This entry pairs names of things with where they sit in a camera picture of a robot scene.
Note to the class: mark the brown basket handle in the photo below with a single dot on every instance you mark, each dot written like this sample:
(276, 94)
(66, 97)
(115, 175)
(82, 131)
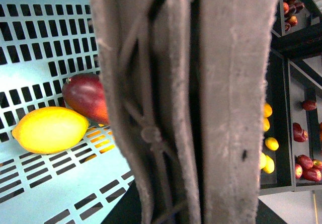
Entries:
(185, 87)

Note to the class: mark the red mango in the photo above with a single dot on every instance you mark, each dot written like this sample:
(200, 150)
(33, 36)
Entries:
(84, 93)

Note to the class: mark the yellow lemon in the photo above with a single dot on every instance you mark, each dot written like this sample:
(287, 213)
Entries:
(271, 143)
(50, 130)
(266, 124)
(267, 110)

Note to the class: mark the light blue plastic basket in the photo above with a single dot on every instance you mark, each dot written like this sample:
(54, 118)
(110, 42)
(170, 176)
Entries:
(43, 43)

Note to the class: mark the yellow lemon on shelf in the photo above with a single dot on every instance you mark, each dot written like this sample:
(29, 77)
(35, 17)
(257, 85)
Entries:
(266, 124)
(267, 110)
(271, 143)

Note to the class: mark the red apple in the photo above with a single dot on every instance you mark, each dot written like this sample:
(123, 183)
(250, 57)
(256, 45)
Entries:
(312, 175)
(309, 105)
(299, 134)
(298, 171)
(305, 162)

